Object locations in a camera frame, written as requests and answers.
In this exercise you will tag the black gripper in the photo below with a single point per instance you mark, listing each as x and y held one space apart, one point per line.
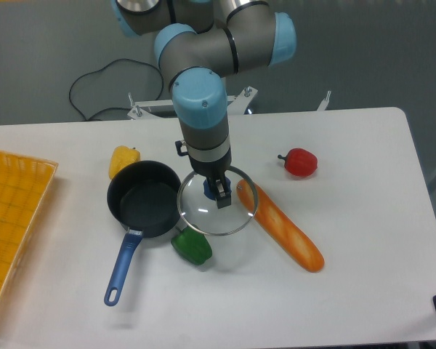
215 170

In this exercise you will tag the glass pot lid blue knob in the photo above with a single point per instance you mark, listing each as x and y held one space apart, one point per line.
211 215

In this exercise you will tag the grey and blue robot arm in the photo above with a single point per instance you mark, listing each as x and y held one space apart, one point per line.
198 43

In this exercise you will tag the green toy bell pepper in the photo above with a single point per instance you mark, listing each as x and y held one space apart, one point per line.
192 246

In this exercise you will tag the toy baguette bread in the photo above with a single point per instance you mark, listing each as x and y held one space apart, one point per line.
291 240

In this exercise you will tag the red toy bell pepper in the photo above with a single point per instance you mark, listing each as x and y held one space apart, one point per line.
299 162

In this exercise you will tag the yellow toy bell pepper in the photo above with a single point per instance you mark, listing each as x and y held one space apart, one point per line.
122 157

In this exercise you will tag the yellow plastic basket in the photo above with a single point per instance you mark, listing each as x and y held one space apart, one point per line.
24 182

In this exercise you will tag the black saucepan blue handle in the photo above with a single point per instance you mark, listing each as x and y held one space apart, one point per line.
143 199

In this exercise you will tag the white metal robot base frame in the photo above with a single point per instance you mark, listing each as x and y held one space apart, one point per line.
236 105

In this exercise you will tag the white metal bracket right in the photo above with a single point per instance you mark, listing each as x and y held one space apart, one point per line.
324 102

